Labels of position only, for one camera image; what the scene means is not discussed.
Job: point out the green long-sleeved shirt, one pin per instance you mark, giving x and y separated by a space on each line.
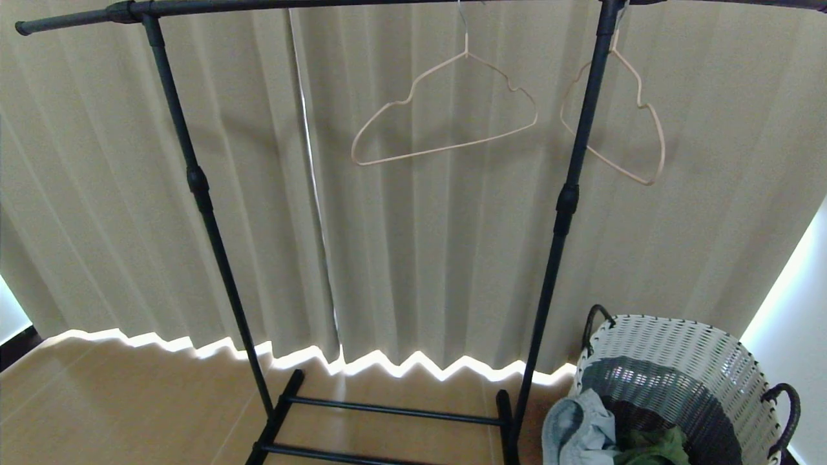
652 449

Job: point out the black clothes rack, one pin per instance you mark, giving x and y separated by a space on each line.
197 181

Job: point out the beige curtain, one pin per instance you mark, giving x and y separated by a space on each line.
452 258

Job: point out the pink clothes hanger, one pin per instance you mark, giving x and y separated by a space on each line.
466 44
663 148

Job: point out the white laundry basket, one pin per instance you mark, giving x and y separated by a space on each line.
659 342

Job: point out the pale grey shorts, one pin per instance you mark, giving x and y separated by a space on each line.
575 426

